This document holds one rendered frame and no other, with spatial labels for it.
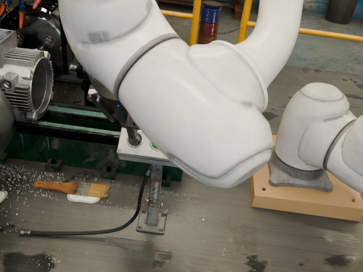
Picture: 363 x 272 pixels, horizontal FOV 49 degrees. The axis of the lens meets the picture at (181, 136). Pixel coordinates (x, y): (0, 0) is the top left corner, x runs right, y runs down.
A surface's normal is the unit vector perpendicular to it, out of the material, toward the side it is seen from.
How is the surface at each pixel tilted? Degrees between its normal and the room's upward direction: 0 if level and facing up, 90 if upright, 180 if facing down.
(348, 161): 96
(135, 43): 49
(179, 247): 0
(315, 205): 90
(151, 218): 90
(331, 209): 90
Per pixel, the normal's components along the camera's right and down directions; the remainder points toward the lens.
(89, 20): -0.22, 0.66
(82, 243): 0.11, -0.82
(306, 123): -0.51, 0.40
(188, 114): -0.22, -0.05
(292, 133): -0.81, 0.26
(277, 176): -0.11, -0.70
